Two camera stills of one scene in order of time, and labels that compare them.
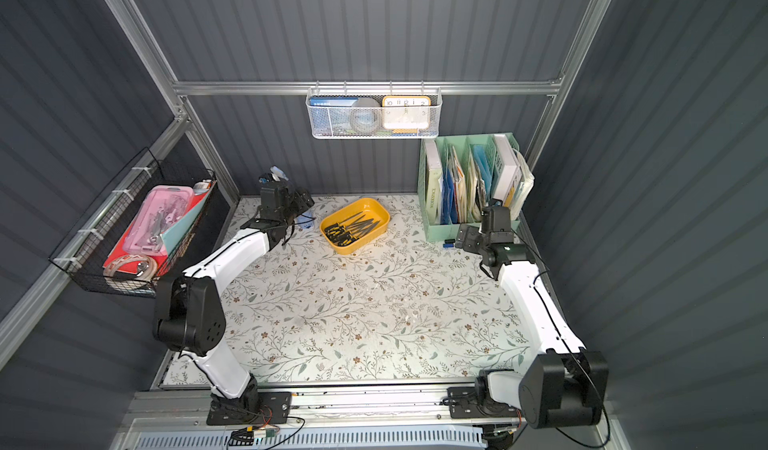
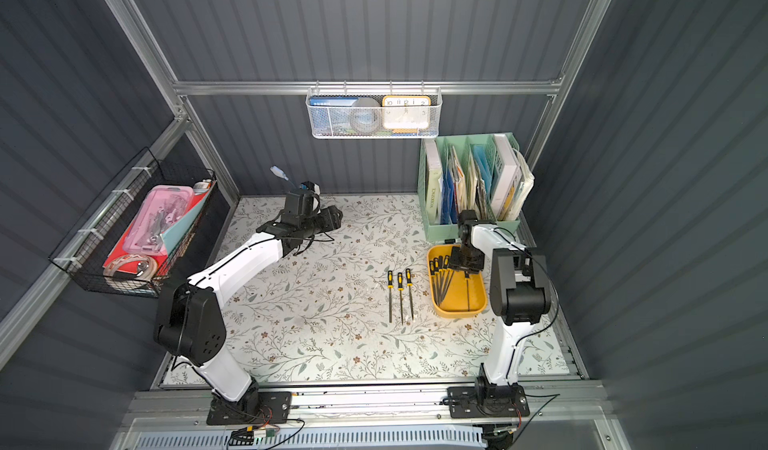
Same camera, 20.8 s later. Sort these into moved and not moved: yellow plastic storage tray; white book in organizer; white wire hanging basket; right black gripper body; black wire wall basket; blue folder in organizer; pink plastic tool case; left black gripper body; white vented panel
Moved: yellow plastic storage tray; right black gripper body; left black gripper body
Not moved: black wire wall basket; pink plastic tool case; white vented panel; blue folder in organizer; white wire hanging basket; white book in organizer
